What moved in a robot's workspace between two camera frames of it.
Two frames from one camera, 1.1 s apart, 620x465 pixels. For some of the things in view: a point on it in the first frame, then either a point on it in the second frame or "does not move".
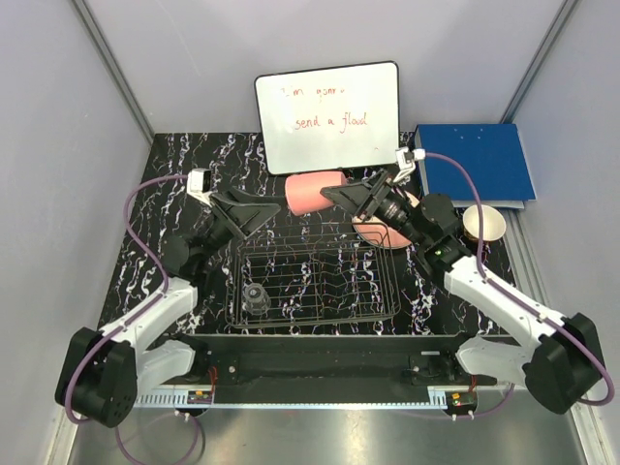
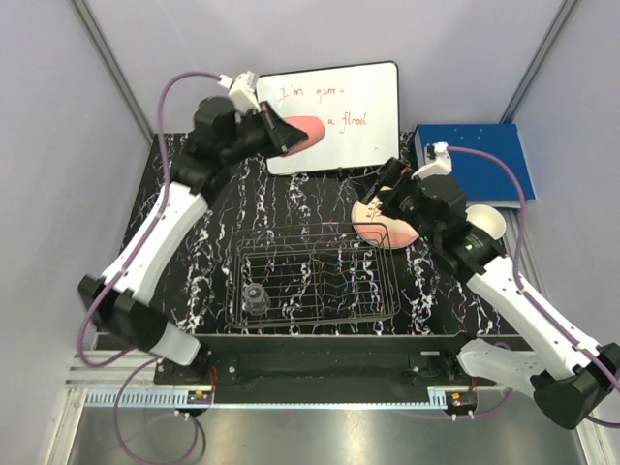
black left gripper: x=244 y=215 to x=281 y=135
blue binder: x=492 y=154 does not move
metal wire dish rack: x=313 y=276 does not move
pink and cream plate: x=378 y=233 does not move
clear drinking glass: x=256 y=298 does not move
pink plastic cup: x=303 y=195 to x=312 y=126
